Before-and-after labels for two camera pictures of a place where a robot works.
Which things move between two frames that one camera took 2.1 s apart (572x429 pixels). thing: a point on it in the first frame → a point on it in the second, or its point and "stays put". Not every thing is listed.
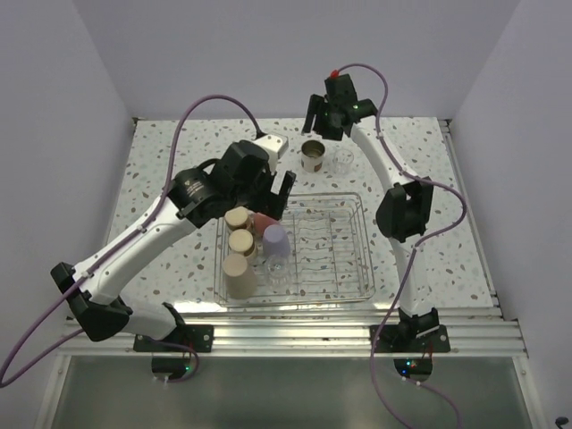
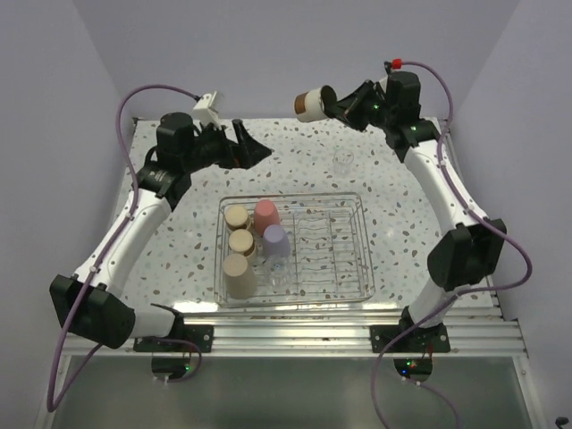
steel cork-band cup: [312, 152] → [308, 106]
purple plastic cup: [275, 240] stays put
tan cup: [241, 241] stays put
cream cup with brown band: [239, 218] stays put
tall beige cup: [239, 279] stays put
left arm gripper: [271, 202] → [246, 152]
